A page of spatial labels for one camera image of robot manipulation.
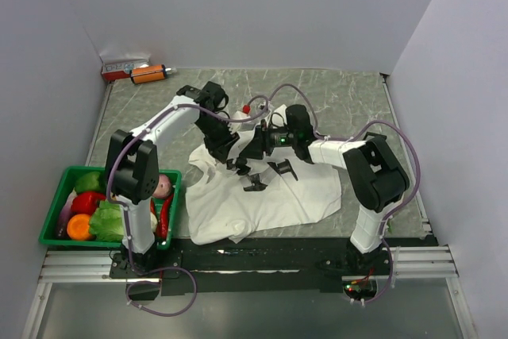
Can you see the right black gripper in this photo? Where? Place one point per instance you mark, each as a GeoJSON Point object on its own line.
{"type": "Point", "coordinates": [261, 142]}

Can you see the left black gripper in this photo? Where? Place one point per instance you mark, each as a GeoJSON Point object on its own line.
{"type": "Point", "coordinates": [221, 148]}

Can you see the white printed t-shirt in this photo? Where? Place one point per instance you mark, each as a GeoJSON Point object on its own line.
{"type": "Point", "coordinates": [296, 193]}

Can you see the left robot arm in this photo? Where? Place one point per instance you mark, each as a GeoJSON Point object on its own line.
{"type": "Point", "coordinates": [132, 164]}

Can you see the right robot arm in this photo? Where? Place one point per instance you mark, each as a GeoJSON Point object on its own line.
{"type": "Point", "coordinates": [378, 179]}

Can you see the purple onion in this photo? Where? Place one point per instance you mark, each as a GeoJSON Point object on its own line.
{"type": "Point", "coordinates": [164, 187]}

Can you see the red chili pepper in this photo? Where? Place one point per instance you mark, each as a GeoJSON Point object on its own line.
{"type": "Point", "coordinates": [163, 225]}

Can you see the orange cylinder tube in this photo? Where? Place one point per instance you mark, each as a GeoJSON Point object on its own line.
{"type": "Point", "coordinates": [150, 74]}

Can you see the red white box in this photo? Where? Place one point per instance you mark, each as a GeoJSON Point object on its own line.
{"type": "Point", "coordinates": [115, 69]}

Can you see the green bell pepper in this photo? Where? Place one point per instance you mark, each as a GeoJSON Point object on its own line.
{"type": "Point", "coordinates": [91, 181]}

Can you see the green lettuce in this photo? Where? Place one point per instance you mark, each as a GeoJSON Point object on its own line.
{"type": "Point", "coordinates": [106, 223]}

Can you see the white eggplant toy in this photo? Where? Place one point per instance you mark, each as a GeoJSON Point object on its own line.
{"type": "Point", "coordinates": [389, 224]}

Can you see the orange carrot slice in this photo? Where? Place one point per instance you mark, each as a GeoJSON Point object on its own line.
{"type": "Point", "coordinates": [78, 228]}

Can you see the purple eggplant slice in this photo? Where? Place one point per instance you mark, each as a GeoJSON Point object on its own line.
{"type": "Point", "coordinates": [64, 217]}

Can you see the green plastic basket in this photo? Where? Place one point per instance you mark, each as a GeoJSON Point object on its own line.
{"type": "Point", "coordinates": [66, 186]}

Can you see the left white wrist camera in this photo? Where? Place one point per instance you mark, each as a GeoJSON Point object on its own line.
{"type": "Point", "coordinates": [241, 120]}

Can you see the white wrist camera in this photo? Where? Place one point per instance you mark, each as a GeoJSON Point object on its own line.
{"type": "Point", "coordinates": [241, 120]}
{"type": "Point", "coordinates": [275, 116]}

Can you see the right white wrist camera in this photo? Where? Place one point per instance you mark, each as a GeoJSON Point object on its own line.
{"type": "Point", "coordinates": [275, 116]}

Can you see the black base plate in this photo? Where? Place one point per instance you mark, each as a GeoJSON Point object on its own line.
{"type": "Point", "coordinates": [271, 264]}

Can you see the aluminium rail frame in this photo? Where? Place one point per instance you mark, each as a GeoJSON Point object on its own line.
{"type": "Point", "coordinates": [94, 267]}

